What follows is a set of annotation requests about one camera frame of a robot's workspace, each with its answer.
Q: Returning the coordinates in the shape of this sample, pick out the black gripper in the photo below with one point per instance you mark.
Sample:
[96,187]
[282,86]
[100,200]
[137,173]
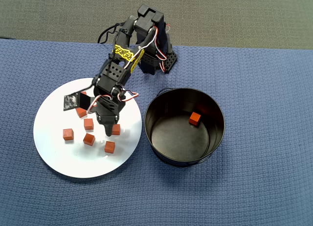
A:
[107,117]

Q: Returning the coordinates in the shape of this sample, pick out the white round plate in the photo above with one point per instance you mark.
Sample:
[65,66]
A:
[73,162]

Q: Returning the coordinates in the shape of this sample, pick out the black metal bucket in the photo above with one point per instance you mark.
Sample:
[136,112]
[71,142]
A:
[178,138]

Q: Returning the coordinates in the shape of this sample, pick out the blue woven cloth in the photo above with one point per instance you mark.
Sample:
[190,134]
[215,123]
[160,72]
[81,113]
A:
[244,187]

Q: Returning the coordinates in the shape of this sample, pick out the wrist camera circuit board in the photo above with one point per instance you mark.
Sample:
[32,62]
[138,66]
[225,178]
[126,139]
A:
[71,102]

